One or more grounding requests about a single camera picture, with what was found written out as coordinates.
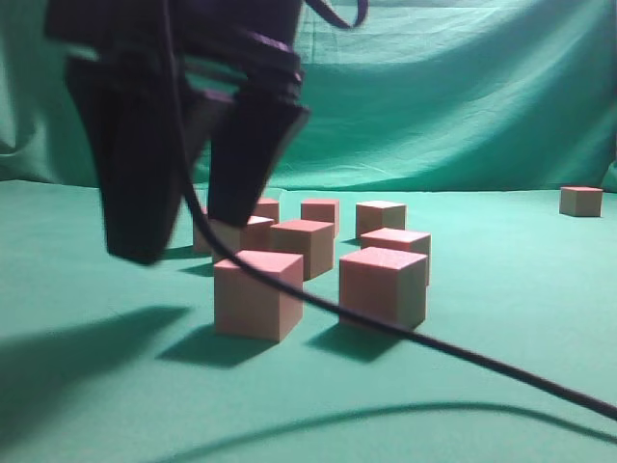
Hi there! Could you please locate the black gripper finger screen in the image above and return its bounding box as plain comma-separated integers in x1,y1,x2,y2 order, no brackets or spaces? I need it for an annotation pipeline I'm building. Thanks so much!
66,58,182,264
207,90,310,227

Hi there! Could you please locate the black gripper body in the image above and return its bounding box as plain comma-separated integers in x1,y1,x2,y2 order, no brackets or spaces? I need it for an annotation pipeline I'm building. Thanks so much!
44,1,303,99

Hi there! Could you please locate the wooden cube placed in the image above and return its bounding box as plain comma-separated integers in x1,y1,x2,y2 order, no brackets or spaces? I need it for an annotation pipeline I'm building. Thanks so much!
301,198,339,238
253,197,280,224
356,201,407,238
192,221,211,255

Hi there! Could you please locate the wooden cube column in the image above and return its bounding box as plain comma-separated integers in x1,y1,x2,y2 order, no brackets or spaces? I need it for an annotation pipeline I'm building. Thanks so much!
559,186,604,217
270,219,335,281
214,250,304,342
338,247,428,330
360,228,432,285

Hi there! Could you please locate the black braided cable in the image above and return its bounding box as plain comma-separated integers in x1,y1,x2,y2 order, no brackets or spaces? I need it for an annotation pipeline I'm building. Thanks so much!
158,0,617,422

